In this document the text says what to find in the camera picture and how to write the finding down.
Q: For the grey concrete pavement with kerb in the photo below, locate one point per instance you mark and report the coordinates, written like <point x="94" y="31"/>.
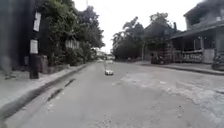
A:
<point x="23" y="85"/>

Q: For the small white robot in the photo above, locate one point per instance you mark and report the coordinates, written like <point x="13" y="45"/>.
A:
<point x="109" y="72"/>

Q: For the dark pole with pale signs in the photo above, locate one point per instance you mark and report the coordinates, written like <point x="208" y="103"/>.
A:
<point x="33" y="61"/>

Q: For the dark building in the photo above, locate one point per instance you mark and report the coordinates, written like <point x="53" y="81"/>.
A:
<point x="13" y="33"/>

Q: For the pale wall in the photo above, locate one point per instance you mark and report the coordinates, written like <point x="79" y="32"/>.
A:
<point x="71" y="43"/>

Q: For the grey asphalt road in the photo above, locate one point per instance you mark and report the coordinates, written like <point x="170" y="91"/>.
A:
<point x="133" y="100"/>

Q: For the group of trees with palm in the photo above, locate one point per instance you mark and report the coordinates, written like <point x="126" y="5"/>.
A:
<point x="143" y="40"/>

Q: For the row of dark trees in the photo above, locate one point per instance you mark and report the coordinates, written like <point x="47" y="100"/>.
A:
<point x="73" y="26"/>

